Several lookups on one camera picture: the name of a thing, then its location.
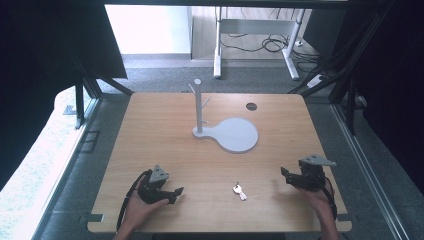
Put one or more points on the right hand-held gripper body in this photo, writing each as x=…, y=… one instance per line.
x=313, y=173

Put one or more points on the person's left hand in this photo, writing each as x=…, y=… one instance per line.
x=140, y=210

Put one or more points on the black curtain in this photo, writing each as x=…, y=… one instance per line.
x=393, y=83
x=50, y=66

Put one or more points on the person's right hand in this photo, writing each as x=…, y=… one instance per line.
x=316, y=200

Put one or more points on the white key stand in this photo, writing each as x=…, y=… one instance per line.
x=233, y=135

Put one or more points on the silver key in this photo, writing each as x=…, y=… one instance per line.
x=240, y=192

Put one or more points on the black metal frame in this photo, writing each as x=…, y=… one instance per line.
x=86, y=90
x=343, y=80

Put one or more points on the white power strip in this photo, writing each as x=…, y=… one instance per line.
x=315, y=80

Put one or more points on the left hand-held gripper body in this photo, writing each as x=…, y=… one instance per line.
x=156, y=175

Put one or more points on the white desk frame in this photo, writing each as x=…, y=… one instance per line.
x=256, y=26

